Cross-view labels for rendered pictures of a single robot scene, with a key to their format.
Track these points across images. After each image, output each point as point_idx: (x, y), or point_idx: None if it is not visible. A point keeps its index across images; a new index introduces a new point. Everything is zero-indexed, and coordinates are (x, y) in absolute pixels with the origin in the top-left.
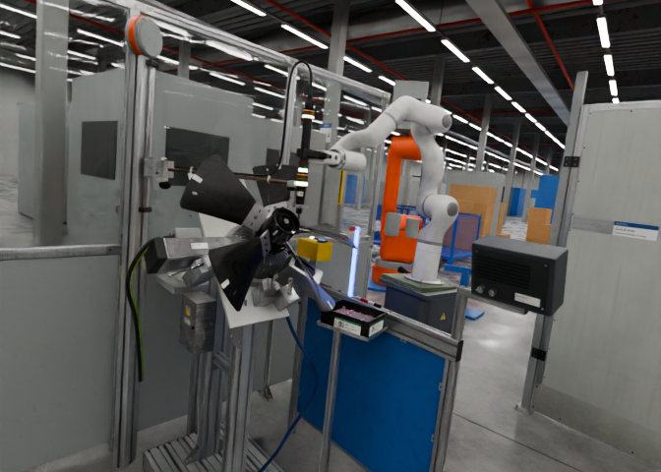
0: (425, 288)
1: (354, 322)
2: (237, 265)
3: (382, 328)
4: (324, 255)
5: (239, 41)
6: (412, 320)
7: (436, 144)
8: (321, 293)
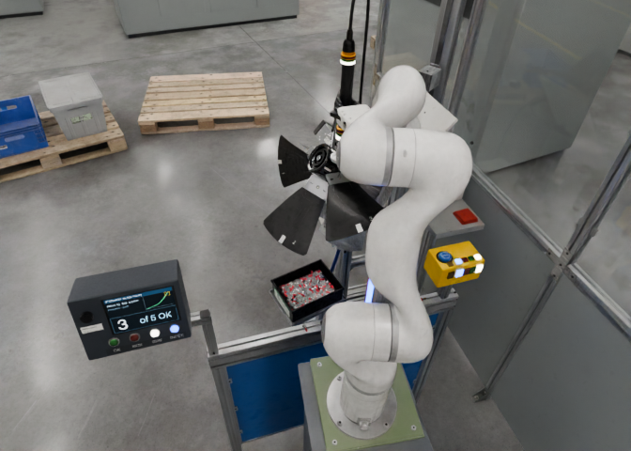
0: (311, 366)
1: (284, 277)
2: (287, 158)
3: (289, 318)
4: (431, 271)
5: None
6: (275, 338)
7: (398, 213)
8: (283, 224)
